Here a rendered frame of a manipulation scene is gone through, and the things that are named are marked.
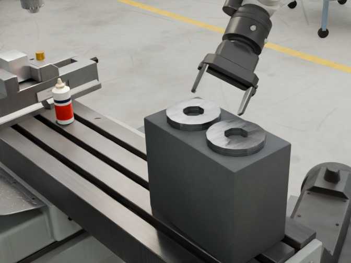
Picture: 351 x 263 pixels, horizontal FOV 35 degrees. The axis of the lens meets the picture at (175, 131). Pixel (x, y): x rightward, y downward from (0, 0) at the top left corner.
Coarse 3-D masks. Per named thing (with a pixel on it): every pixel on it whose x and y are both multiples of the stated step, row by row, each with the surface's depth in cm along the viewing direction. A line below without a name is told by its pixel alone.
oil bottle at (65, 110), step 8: (56, 88) 127; (64, 88) 127; (56, 96) 126; (64, 96) 127; (56, 104) 128; (64, 104) 127; (56, 112) 129; (64, 112) 128; (72, 112) 130; (64, 120) 129; (72, 120) 131
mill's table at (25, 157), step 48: (0, 144) 127; (48, 144) 123; (96, 144) 122; (144, 144) 121; (48, 192) 116; (96, 192) 106; (144, 192) 106; (144, 240) 94; (192, 240) 93; (288, 240) 93
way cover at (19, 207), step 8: (0, 176) 125; (8, 176) 125; (0, 184) 121; (8, 184) 122; (16, 184) 122; (0, 192) 118; (8, 192) 119; (16, 192) 119; (24, 192) 119; (0, 200) 114; (8, 200) 115; (16, 200) 116; (24, 200) 116; (32, 200) 116; (40, 200) 117; (0, 208) 111; (8, 208) 112; (16, 208) 112; (24, 208) 113; (32, 208) 113
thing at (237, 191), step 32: (160, 128) 89; (192, 128) 87; (224, 128) 85; (256, 128) 85; (160, 160) 93; (192, 160) 85; (224, 160) 80; (256, 160) 80; (288, 160) 84; (160, 192) 96; (192, 192) 88; (224, 192) 81; (256, 192) 82; (192, 224) 91; (224, 224) 84; (256, 224) 86; (224, 256) 87
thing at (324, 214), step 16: (320, 176) 160; (336, 176) 156; (304, 192) 158; (320, 192) 157; (336, 192) 154; (304, 208) 151; (320, 208) 151; (336, 208) 151; (304, 224) 145; (320, 224) 145; (336, 224) 144; (320, 240) 140; (336, 240) 140; (336, 256) 136
